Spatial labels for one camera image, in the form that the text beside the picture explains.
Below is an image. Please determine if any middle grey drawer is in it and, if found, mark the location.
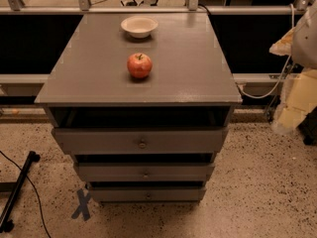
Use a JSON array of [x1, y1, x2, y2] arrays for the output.
[[73, 163, 214, 182]]

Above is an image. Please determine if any red apple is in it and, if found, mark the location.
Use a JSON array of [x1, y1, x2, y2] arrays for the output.
[[127, 53, 153, 78]]

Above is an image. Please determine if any white cable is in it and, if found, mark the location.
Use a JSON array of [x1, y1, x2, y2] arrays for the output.
[[237, 3, 296, 100]]

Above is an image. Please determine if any black floor cable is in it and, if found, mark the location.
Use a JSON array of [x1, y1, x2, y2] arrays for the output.
[[0, 150, 53, 238]]

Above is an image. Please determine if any metal railing frame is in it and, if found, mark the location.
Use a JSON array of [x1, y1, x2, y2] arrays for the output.
[[0, 0, 317, 97]]

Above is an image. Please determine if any bottom grey drawer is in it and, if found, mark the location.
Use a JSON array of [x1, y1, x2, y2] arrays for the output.
[[89, 186, 206, 202]]

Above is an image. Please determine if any grey drawer cabinet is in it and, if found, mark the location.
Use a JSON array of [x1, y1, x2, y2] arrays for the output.
[[36, 13, 242, 190]]

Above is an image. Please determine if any top grey drawer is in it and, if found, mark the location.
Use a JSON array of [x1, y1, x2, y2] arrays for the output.
[[53, 128, 228, 155]]

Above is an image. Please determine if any blue tape cross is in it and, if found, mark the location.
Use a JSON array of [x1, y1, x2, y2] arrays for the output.
[[71, 189, 91, 221]]

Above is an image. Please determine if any white paper bowl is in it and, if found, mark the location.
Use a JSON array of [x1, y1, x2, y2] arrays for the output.
[[121, 16, 159, 39]]

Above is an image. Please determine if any grey drawer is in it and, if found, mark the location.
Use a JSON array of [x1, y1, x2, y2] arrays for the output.
[[73, 163, 214, 182], [89, 186, 206, 202], [53, 128, 228, 155]]

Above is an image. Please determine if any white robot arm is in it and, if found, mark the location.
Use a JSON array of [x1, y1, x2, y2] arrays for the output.
[[269, 1, 317, 134]]

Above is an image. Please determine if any black stand leg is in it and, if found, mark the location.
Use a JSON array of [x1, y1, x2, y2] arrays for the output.
[[0, 151, 41, 233]]

